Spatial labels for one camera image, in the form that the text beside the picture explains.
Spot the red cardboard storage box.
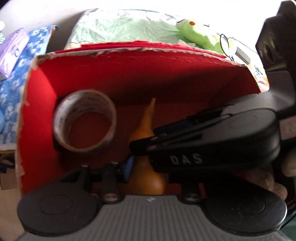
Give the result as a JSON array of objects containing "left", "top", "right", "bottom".
[{"left": 16, "top": 41, "right": 260, "bottom": 194}]

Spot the green frog plush toy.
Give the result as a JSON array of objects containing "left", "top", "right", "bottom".
[{"left": 176, "top": 19, "right": 224, "bottom": 54}]

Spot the black cable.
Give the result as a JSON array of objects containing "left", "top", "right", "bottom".
[{"left": 219, "top": 33, "right": 235, "bottom": 62}]

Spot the purple tissue pack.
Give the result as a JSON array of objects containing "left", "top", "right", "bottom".
[{"left": 0, "top": 28, "right": 30, "bottom": 81}]

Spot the light green pillow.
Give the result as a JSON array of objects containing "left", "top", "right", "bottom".
[{"left": 65, "top": 9, "right": 193, "bottom": 50}]

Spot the orange gourd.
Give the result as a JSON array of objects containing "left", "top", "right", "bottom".
[{"left": 126, "top": 98, "right": 166, "bottom": 195}]

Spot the person's right hand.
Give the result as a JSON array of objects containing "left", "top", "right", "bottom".
[{"left": 245, "top": 157, "right": 296, "bottom": 200}]

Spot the blue white floral cloth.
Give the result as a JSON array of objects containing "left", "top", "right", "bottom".
[{"left": 1, "top": 25, "right": 57, "bottom": 151}]

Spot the white device with screen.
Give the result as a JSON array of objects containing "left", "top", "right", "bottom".
[{"left": 228, "top": 37, "right": 260, "bottom": 66}]

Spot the large clear printed tape roll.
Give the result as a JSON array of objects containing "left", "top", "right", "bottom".
[{"left": 53, "top": 89, "right": 116, "bottom": 153}]

